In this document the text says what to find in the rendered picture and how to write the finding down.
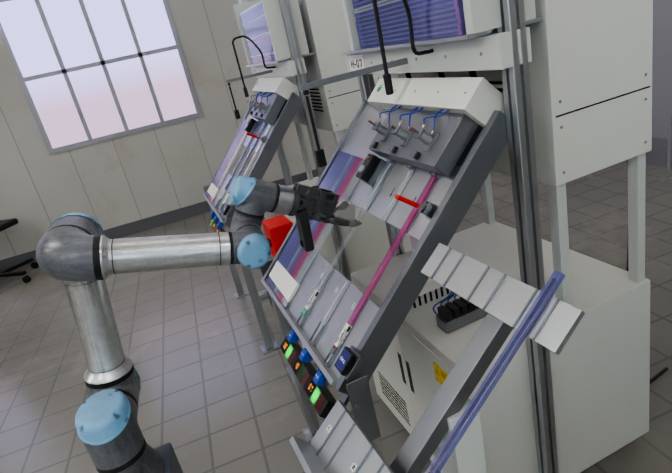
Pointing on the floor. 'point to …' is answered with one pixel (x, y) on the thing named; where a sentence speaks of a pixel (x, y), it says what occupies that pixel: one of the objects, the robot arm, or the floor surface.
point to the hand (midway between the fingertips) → (354, 224)
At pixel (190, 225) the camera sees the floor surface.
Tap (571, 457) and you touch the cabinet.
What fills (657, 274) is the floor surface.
